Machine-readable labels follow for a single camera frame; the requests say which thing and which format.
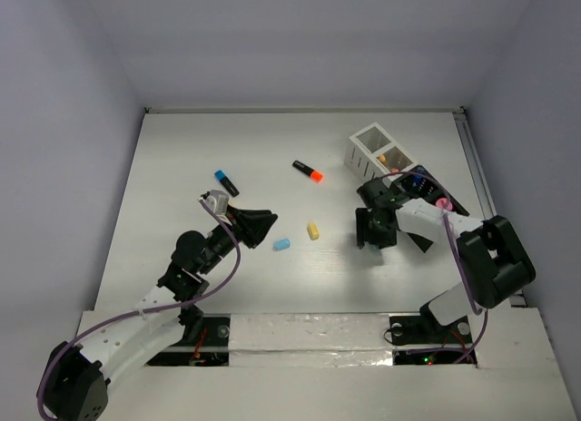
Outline black highlighter orange cap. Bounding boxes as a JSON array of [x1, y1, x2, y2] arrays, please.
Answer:
[[292, 160, 323, 183]]

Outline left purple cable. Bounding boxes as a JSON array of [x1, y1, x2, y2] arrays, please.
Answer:
[[35, 198, 241, 420]]

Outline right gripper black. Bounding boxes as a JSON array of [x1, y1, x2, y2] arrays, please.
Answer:
[[355, 208, 397, 250]]

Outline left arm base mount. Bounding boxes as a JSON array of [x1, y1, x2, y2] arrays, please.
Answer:
[[146, 306, 231, 367]]

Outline black highlighter blue cap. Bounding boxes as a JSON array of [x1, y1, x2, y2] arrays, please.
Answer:
[[214, 170, 240, 197]]

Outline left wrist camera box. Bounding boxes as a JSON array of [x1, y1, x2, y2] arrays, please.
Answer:
[[199, 190, 230, 216]]

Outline pink round cap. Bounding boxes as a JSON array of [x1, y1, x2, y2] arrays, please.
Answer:
[[435, 198, 454, 211]]

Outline black slotted organizer box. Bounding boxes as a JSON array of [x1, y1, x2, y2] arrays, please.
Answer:
[[392, 165, 470, 253]]

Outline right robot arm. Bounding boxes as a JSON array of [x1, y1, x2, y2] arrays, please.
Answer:
[[356, 178, 537, 341]]

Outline blue marker pen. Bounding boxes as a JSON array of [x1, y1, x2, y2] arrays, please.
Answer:
[[413, 166, 426, 187]]

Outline white slotted organizer box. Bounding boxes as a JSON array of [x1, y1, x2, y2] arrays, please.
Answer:
[[343, 122, 419, 183]]

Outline yellow marker cap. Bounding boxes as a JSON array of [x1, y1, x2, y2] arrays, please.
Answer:
[[307, 223, 320, 240]]

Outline light blue marker cap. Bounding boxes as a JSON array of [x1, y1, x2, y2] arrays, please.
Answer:
[[272, 238, 291, 251]]

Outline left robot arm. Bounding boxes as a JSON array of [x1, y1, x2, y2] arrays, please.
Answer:
[[36, 205, 278, 420]]

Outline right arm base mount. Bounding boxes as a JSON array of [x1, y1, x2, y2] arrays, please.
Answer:
[[382, 306, 478, 366]]

